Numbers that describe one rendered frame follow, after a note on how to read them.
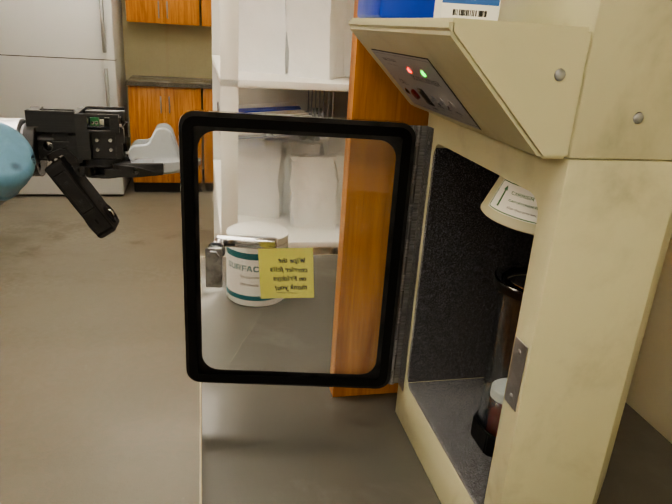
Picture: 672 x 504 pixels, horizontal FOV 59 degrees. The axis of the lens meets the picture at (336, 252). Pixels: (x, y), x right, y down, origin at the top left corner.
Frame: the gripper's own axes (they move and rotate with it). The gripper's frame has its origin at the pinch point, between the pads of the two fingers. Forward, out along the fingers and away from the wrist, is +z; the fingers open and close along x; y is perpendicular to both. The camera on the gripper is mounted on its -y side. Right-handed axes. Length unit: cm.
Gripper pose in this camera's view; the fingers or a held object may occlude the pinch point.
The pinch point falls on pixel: (192, 166)
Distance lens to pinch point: 84.2
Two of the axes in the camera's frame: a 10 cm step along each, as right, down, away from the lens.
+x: -2.1, -3.6, 9.1
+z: 9.8, -0.2, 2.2
